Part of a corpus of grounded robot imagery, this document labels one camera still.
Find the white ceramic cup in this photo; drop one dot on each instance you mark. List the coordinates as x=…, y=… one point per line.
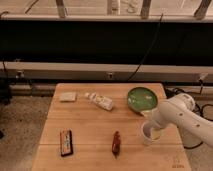
x=150, y=132

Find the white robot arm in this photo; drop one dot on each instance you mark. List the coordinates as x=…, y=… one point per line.
x=177, y=110

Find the green ceramic bowl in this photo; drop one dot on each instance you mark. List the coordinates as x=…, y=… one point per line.
x=141, y=99

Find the white tube with label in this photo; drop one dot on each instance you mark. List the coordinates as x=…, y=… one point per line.
x=101, y=101

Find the pale sponge block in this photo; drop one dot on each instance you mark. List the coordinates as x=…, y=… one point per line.
x=68, y=97

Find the wooden table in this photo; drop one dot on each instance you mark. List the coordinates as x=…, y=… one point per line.
x=93, y=130

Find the red pocket knife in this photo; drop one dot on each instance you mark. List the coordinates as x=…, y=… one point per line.
x=116, y=144

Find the dark chocolate bar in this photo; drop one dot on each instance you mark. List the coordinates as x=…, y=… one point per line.
x=66, y=146

